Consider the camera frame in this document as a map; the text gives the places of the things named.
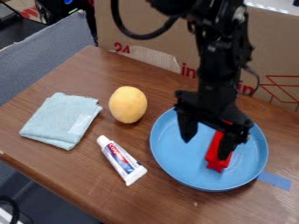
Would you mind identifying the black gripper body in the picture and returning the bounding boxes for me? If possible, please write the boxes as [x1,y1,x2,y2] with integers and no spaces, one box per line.
[172,81,255,145]

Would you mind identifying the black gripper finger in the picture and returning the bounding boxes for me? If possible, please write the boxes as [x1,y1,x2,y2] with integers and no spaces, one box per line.
[177,109,199,143]
[217,132,239,161]

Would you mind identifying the red star-shaped bar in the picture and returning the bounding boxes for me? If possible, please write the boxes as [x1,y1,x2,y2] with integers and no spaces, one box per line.
[205,131,232,173]

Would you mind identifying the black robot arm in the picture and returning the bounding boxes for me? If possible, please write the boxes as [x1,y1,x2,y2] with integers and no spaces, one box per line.
[147,0,253,160]

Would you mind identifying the blue plate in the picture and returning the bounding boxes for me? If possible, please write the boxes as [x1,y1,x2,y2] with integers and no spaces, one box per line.
[149,108,268,192]

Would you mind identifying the brown cardboard box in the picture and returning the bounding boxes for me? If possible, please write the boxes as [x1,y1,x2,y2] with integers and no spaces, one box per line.
[95,0,299,112]

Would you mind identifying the yellow round fruit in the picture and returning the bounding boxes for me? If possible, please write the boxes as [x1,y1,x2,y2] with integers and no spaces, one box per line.
[108,86,147,123]

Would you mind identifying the blue tape strip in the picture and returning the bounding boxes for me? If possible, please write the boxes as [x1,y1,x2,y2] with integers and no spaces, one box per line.
[257,171,292,191]

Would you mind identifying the white toothpaste tube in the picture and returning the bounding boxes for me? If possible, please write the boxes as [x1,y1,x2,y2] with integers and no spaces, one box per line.
[97,135,147,186]

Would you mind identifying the light blue folded cloth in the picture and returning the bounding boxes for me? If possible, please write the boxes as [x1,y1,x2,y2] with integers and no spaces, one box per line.
[20,93,103,151]

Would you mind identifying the grey fabric partition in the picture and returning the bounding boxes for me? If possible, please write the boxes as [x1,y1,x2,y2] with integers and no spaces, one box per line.
[0,12,95,106]

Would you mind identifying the black device in background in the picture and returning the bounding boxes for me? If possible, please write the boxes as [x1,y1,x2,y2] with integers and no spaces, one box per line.
[33,0,99,44]

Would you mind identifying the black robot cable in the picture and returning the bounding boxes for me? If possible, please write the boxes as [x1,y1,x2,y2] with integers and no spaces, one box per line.
[109,0,181,40]

